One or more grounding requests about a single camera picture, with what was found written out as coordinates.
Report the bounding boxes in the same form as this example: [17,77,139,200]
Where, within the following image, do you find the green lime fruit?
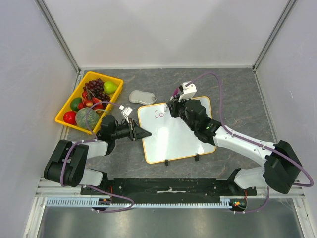
[70,97,82,111]

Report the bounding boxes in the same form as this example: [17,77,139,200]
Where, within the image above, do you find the grey whiteboard eraser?
[129,90,157,106]

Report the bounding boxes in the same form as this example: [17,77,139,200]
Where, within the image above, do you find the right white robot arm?
[167,96,301,195]

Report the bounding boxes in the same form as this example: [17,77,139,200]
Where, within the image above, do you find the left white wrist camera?
[119,105,133,122]

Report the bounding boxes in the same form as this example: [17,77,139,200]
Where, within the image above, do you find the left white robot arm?
[44,115,152,195]

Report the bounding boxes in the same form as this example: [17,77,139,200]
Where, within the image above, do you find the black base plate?
[80,177,257,204]

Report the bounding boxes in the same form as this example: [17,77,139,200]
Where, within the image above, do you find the yellow plastic fruit tray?
[55,71,123,135]

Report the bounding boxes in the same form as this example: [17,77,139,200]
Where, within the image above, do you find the dark purple grape bunch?
[83,78,110,101]

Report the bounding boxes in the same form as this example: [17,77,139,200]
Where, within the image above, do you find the white slotted cable duct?
[46,196,242,210]

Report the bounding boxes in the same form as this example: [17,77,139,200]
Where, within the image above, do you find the green netted melon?
[75,108,100,130]

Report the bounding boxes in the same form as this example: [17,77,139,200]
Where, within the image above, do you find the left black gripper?
[111,118,151,141]

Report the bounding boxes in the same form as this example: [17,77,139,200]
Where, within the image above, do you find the red apple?
[63,111,76,125]

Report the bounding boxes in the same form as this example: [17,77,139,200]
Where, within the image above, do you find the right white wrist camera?
[179,81,197,101]

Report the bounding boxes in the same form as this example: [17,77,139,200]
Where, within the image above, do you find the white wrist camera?
[179,81,197,101]
[119,105,133,122]

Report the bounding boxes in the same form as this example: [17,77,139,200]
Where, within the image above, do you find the orange framed whiteboard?
[137,103,216,164]

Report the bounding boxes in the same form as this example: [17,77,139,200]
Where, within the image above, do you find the purple capped white marker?
[164,88,179,112]

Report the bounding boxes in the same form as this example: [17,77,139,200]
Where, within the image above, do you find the green pear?
[103,81,118,94]

